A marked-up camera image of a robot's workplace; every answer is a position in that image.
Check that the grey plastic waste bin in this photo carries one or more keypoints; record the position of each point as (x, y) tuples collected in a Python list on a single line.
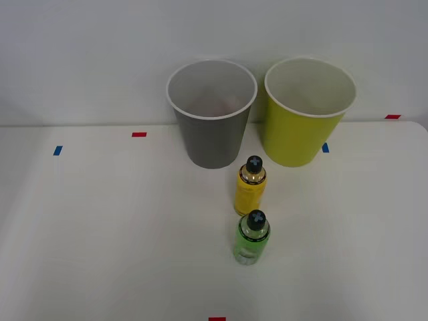
[(210, 140)]

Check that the yellow plastic bottle black cap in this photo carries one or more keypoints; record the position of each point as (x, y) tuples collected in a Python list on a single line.
[(249, 194)]

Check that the yellow-green plastic waste bin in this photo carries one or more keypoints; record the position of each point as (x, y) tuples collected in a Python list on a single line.
[(294, 137)]

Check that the green plastic bottle black cap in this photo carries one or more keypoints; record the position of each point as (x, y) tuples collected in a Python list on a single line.
[(250, 244)]

